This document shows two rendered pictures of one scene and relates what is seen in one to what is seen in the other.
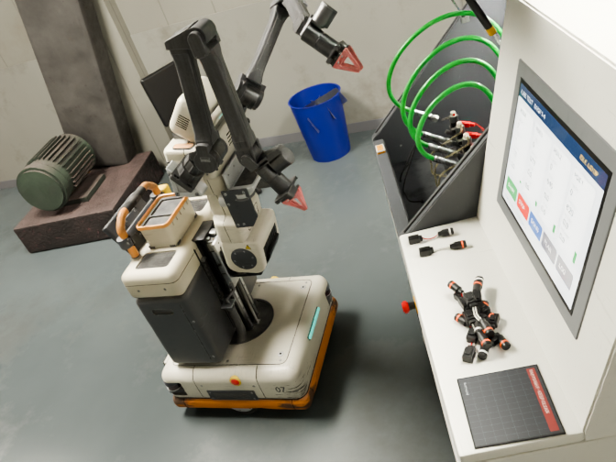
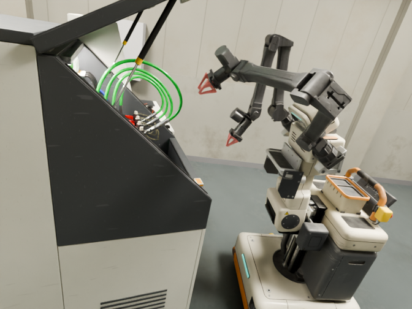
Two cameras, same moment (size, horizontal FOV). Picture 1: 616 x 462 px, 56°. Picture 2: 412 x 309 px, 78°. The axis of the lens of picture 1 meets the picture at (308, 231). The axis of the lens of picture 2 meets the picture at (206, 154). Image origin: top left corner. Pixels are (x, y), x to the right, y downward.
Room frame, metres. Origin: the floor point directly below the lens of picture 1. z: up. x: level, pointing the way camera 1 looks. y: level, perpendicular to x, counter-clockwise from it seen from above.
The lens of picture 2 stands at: (2.69, -0.90, 1.56)
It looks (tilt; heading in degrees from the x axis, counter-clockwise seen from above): 25 degrees down; 146
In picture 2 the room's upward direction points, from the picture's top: 10 degrees clockwise
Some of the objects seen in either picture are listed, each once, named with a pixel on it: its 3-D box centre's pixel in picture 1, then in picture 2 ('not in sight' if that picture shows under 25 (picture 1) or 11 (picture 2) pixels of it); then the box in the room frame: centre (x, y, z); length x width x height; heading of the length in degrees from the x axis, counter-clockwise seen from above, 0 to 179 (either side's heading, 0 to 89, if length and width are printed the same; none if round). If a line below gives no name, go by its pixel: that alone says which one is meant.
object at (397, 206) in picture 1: (394, 199); (183, 173); (1.63, -0.32, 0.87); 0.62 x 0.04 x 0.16; 170
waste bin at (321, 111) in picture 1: (324, 121); not in sight; (3.84, -0.39, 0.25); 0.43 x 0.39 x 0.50; 64
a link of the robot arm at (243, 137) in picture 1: (227, 98); (262, 79); (1.63, 0.09, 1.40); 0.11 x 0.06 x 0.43; 155
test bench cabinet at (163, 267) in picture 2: not in sight; (129, 245); (1.59, -0.58, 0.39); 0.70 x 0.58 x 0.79; 170
